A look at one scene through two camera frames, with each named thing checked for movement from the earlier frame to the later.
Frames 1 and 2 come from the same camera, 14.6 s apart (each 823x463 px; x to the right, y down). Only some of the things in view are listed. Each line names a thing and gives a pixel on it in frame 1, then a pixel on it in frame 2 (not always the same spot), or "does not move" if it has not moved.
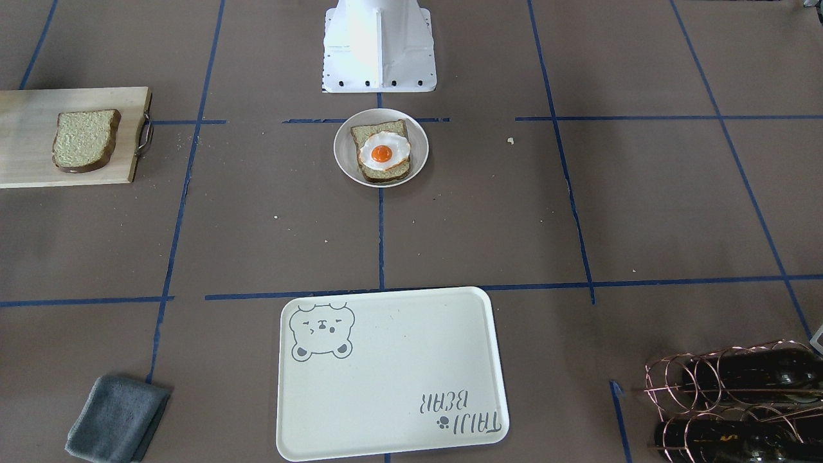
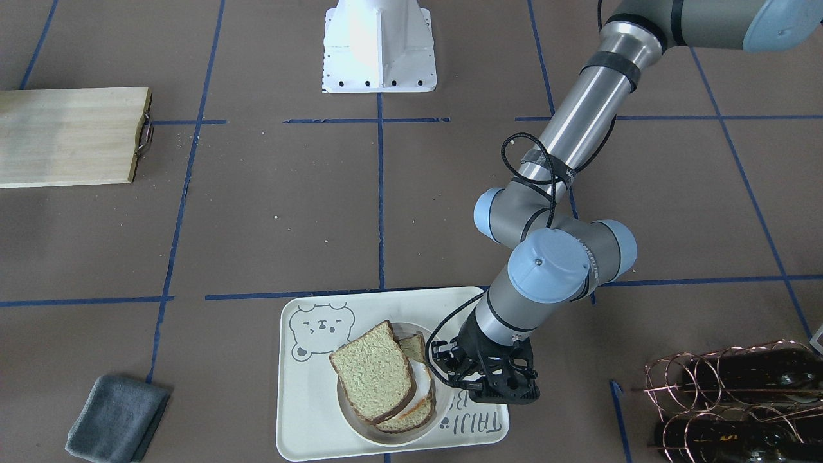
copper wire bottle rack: x=761 y=403 does not move
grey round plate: x=346 y=154 -> x=371 y=433
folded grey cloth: x=117 y=420 does not move
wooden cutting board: x=29 y=121 does not move
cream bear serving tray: x=377 y=373 does not move
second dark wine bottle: x=700 y=440 does not move
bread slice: x=361 y=132 -> x=415 y=346
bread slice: x=84 y=141 -> x=376 y=372
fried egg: x=384 y=150 -> x=422 y=377
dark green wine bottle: x=784 y=375 does not move
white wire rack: x=816 y=341 does not move
